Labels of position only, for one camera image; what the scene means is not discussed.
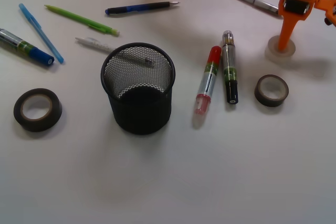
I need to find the green mechanical pencil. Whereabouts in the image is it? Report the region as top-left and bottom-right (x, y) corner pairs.
(45, 5), (120, 37)

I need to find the black mesh pen holder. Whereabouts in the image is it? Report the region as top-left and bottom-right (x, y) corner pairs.
(100, 42), (175, 135)

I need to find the blue cap marker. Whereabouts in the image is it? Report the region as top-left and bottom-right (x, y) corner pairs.
(1, 28), (55, 66)

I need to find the clear tape roll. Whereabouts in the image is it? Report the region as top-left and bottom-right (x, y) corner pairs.
(265, 35), (296, 63)

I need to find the black cap marker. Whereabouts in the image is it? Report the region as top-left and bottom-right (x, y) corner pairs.
(222, 30), (238, 104)

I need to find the small black tape roll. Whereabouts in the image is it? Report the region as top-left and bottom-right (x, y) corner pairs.
(254, 74), (289, 108)

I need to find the red cap marker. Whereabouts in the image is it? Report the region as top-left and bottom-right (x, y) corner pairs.
(192, 46), (222, 129)

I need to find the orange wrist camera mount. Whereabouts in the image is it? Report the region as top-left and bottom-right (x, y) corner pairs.
(314, 0), (335, 26)

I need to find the light blue pen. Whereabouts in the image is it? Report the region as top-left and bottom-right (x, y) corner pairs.
(19, 3), (64, 64)

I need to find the dark blue ballpoint pen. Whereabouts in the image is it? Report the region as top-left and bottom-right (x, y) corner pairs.
(105, 2), (179, 15)

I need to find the white pen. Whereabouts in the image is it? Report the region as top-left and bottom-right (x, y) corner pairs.
(75, 37), (115, 53)

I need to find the large black tape roll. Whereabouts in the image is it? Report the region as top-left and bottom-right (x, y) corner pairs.
(13, 88), (62, 132)

